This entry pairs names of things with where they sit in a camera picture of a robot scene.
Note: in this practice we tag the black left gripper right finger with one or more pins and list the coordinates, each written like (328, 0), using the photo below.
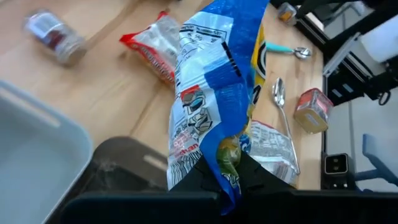
(267, 202)

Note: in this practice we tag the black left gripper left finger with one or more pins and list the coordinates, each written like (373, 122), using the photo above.
(140, 208)

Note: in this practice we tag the dark brown plastic tray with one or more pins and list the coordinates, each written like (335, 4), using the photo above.
(124, 168)

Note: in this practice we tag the blue and yellow chips bag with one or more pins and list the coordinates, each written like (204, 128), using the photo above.
(217, 77)

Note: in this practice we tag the silver snack bag red edge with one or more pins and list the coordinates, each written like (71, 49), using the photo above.
(270, 149)

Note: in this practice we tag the red and gold tin box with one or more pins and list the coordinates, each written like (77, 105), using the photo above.
(312, 112)

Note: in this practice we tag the plain all-metal spoon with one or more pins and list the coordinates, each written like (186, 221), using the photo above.
(279, 93)

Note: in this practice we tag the blue chair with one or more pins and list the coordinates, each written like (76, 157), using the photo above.
(373, 155)

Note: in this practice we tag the white plastic storage bin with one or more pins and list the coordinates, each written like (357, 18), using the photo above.
(31, 161)

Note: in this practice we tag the small glass jar orange label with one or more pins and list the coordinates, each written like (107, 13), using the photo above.
(286, 13)

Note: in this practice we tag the small glass jar red label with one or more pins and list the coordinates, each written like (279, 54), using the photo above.
(53, 35)

